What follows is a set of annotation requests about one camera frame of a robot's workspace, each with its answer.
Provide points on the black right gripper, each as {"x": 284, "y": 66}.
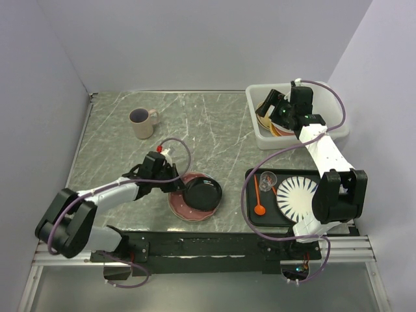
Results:
{"x": 274, "y": 98}

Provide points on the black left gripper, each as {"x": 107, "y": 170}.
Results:
{"x": 175, "y": 184}

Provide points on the black speckled square plate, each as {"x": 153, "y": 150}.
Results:
{"x": 202, "y": 194}

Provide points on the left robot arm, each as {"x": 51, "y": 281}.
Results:
{"x": 67, "y": 227}

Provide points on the white plastic bin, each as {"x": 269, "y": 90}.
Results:
{"x": 324, "y": 103}

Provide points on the pink scalloped plate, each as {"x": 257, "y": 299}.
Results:
{"x": 181, "y": 209}

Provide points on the beige ceramic mug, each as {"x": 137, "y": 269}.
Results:
{"x": 143, "y": 122}

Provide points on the clear plastic cup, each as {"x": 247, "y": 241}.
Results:
{"x": 267, "y": 181}

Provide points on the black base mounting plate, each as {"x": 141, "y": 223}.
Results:
{"x": 187, "y": 252}

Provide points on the white plate with blue stripes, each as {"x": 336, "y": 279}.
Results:
{"x": 294, "y": 197}

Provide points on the orange plastic spoon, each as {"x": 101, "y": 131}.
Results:
{"x": 259, "y": 209}

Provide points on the black serving tray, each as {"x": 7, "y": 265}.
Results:
{"x": 273, "y": 217}

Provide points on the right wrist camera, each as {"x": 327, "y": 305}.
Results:
{"x": 284, "y": 109}

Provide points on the aluminium frame rail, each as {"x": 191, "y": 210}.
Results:
{"x": 342, "y": 250}

